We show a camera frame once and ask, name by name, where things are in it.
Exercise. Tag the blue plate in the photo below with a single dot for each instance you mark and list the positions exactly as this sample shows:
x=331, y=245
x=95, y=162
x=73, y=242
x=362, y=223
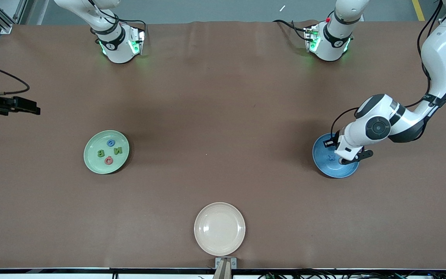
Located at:
x=323, y=162

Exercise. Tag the left arm base connector block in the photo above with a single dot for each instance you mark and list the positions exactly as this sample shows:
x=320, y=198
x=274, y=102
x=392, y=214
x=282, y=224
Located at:
x=311, y=40

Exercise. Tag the green foam letter N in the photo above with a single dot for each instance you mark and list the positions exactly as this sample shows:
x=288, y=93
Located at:
x=118, y=151

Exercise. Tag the aluminium frame profile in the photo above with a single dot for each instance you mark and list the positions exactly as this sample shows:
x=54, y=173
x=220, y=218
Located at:
x=4, y=22

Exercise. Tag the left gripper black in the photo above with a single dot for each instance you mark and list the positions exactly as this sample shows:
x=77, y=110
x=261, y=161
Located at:
x=336, y=140

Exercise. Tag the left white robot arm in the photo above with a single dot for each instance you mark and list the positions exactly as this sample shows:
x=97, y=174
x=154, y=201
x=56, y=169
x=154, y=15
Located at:
x=356, y=135

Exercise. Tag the beige plate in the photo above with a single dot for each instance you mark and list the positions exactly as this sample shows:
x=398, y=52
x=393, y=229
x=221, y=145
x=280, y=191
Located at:
x=219, y=228

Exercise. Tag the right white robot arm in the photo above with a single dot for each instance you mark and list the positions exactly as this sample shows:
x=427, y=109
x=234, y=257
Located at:
x=118, y=46

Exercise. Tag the blue foam letter G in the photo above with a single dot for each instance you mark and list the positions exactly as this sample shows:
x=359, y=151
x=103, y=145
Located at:
x=108, y=143

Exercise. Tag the green foam letter B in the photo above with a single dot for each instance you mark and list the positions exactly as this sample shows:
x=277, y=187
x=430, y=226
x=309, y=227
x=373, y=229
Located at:
x=99, y=154

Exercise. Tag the light green plate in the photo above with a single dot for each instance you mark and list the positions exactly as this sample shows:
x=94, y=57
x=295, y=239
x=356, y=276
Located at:
x=91, y=151

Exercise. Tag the red foam letter Q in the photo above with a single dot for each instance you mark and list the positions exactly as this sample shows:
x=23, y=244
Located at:
x=106, y=159

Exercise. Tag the right arm base connector block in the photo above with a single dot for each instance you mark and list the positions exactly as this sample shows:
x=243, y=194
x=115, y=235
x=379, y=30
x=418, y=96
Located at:
x=136, y=42

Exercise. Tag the camera pole mounting bracket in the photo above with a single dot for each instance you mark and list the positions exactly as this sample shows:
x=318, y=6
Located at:
x=225, y=271

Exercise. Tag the brown table mat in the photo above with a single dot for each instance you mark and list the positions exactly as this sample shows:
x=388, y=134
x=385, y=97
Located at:
x=223, y=97

